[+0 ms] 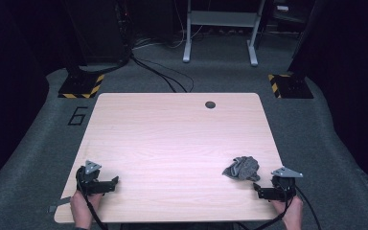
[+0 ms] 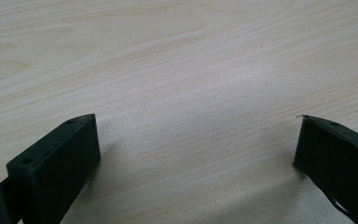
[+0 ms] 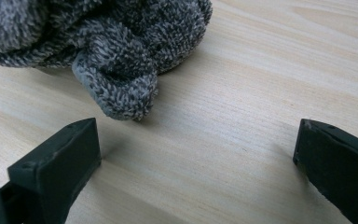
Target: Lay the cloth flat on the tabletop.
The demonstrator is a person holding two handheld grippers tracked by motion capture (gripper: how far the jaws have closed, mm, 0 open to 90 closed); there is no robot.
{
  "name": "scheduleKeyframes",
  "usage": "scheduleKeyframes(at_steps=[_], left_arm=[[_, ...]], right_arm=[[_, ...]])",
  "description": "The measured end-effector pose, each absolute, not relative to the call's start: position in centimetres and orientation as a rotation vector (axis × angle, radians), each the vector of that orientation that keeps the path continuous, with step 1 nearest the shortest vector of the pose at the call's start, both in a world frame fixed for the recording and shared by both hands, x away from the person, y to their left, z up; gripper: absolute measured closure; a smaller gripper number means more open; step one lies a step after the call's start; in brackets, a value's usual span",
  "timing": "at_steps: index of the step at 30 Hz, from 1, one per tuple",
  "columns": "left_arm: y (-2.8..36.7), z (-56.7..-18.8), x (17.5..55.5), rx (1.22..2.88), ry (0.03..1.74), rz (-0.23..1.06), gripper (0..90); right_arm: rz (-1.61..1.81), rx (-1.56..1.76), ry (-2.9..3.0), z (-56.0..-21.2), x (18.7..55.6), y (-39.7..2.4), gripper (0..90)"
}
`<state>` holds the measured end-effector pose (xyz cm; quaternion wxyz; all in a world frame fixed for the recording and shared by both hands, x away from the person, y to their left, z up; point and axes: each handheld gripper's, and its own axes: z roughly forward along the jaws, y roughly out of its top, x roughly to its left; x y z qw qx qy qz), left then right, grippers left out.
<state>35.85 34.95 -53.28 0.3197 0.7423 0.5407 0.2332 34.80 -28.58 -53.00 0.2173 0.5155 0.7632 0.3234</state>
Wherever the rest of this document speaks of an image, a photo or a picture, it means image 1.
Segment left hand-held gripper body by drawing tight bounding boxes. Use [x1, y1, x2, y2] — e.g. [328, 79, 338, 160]
[75, 159, 111, 196]

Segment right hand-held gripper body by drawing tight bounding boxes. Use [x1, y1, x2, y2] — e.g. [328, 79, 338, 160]
[262, 166, 304, 202]

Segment grey towel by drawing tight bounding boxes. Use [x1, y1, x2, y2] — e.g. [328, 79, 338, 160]
[221, 155, 262, 182]

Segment person's right hand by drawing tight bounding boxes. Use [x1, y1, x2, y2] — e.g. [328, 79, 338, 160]
[269, 195, 304, 230]

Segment person's left hand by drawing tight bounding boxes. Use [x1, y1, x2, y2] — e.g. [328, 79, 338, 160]
[69, 191, 104, 230]

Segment grey tape strip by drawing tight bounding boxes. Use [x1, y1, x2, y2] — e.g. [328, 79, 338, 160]
[47, 195, 72, 214]

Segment black base with hazard stripes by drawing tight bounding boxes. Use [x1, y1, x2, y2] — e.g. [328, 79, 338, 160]
[266, 73, 315, 100]
[57, 73, 105, 100]

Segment black cabinet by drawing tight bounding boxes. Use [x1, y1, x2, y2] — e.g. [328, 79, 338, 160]
[62, 0, 132, 66]

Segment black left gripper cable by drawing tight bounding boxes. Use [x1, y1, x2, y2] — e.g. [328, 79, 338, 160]
[75, 166, 109, 230]

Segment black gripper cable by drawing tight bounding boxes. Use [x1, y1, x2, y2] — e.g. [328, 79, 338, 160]
[236, 186, 296, 230]
[75, 166, 109, 230]

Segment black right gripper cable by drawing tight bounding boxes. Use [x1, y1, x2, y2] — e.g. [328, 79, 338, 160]
[236, 186, 296, 230]

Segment thin black cable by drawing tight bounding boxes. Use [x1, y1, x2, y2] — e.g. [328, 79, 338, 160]
[295, 186, 322, 230]

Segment black floor cables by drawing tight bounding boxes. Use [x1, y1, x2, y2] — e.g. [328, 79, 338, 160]
[129, 53, 196, 94]

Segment white floor cables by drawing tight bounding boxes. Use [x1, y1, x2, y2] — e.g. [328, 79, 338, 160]
[132, 25, 205, 51]

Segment white metal desk frame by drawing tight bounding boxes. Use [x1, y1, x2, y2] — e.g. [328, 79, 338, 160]
[182, 0, 266, 67]

